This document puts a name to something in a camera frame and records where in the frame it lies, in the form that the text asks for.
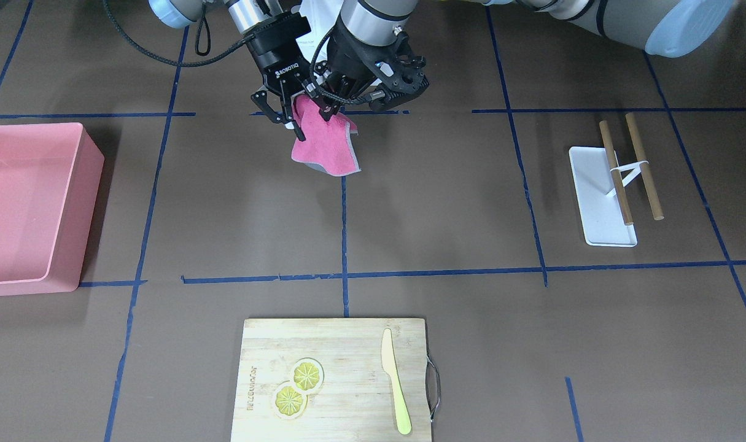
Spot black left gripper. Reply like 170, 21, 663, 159
303, 25, 385, 122

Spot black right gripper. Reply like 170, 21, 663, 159
247, 12, 311, 142

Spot pink cleaning cloth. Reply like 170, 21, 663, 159
291, 95, 361, 177

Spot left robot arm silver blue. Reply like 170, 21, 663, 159
400, 1, 735, 115

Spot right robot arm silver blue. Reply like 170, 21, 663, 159
149, 1, 311, 142

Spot pink plastic bin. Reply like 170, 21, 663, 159
0, 122, 105, 297

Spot lemon slice far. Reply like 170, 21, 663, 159
292, 358, 325, 395

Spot lemon slice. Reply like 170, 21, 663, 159
292, 358, 325, 395
273, 383, 308, 419

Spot white rack tray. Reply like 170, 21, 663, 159
569, 146, 637, 248

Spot lemon slice near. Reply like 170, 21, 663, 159
273, 383, 308, 419

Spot wooden cutting board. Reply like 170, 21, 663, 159
230, 318, 433, 441

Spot wooden rack rod front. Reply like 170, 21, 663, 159
598, 120, 634, 226

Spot wooden rack rod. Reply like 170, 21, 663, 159
624, 112, 665, 221
598, 120, 634, 226

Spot yellow plastic knife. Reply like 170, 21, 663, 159
381, 328, 413, 435

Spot wooden rack rod back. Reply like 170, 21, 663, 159
624, 112, 665, 221

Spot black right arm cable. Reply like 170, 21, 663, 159
103, 0, 269, 68

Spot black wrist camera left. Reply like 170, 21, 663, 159
362, 31, 430, 112

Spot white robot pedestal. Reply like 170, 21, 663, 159
290, 0, 343, 61

